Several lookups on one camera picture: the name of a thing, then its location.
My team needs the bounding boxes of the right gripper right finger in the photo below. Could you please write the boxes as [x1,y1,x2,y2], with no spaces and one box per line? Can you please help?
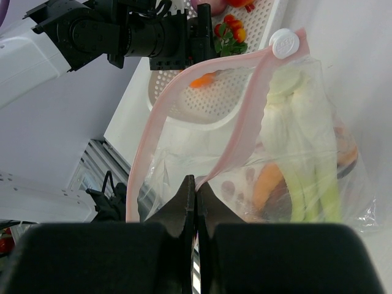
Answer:
[195,183,245,293]

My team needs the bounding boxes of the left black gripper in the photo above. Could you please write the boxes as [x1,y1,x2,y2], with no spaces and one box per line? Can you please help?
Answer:
[107,1,216,70]

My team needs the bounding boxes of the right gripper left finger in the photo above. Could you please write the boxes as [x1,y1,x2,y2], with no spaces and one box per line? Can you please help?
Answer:
[145,175,195,293]

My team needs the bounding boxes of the orange persimmon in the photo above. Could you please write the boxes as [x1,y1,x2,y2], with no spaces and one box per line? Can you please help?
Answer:
[189,72,216,89]

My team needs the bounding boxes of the white perforated plastic basket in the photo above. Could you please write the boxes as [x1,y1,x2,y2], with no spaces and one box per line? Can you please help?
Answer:
[146,0,290,126]

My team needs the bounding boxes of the purple sweet potato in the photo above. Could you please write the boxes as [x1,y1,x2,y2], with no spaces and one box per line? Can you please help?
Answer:
[252,126,358,212]

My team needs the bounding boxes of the clear pink-dotted zip bag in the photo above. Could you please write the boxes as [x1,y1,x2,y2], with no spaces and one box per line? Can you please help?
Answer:
[126,29,379,232]

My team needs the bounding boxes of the green celery stalk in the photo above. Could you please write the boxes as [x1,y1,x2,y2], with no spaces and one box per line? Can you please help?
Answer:
[260,67,342,223]

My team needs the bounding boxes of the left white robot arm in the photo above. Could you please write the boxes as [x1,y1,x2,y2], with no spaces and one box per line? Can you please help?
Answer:
[1,1,216,228]

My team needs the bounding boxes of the red chili peppers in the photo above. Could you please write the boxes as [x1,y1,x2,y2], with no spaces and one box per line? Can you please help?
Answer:
[214,14,248,57]

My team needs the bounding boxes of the purple onion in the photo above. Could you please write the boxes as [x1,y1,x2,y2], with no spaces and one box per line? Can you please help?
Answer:
[190,0,228,17]

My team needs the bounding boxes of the red tomato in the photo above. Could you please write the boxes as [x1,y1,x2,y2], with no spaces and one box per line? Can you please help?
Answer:
[226,0,255,13]

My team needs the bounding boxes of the aluminium mounting rail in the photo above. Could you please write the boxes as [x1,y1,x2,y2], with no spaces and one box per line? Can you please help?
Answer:
[68,140,130,190]

